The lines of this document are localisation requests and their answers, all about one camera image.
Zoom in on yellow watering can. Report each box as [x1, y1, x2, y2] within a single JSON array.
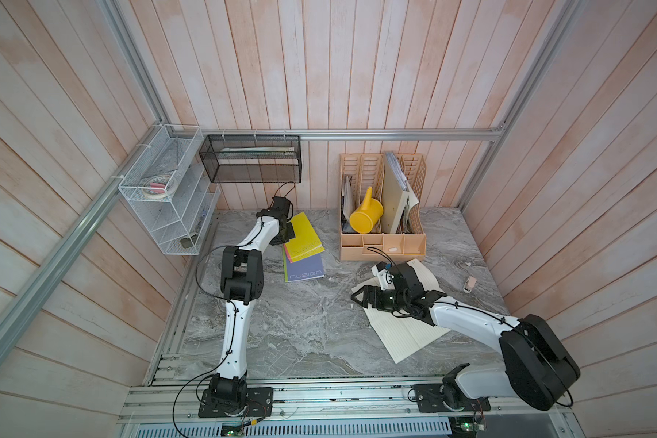
[[349, 186, 384, 235]]

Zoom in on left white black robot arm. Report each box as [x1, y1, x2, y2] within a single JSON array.
[[198, 195, 294, 418]]

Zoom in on papers in organizer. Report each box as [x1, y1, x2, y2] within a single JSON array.
[[401, 182, 419, 234]]

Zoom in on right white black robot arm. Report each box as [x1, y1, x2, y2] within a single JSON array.
[[350, 260, 580, 412]]

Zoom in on black mesh wall basket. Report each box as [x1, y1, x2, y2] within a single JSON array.
[[199, 133, 303, 184]]

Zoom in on small pink eraser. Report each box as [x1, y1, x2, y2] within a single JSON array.
[[463, 277, 477, 294]]

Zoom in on tape roll on shelf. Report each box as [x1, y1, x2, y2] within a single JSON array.
[[142, 174, 178, 200]]

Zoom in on purple cover notebook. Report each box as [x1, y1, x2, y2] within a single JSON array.
[[283, 244, 325, 282]]

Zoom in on white wire shelf rack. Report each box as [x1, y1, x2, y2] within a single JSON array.
[[119, 124, 219, 257]]

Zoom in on cream book in organizer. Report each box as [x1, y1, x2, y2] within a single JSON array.
[[381, 151, 409, 234]]

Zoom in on beige desk organizer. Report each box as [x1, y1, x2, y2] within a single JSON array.
[[339, 154, 427, 262]]

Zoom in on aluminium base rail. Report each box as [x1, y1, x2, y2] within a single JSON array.
[[115, 377, 584, 437]]

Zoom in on open cream notebook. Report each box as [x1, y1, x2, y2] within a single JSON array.
[[351, 259, 452, 363]]

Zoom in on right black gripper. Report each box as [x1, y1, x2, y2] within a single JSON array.
[[350, 285, 410, 311]]

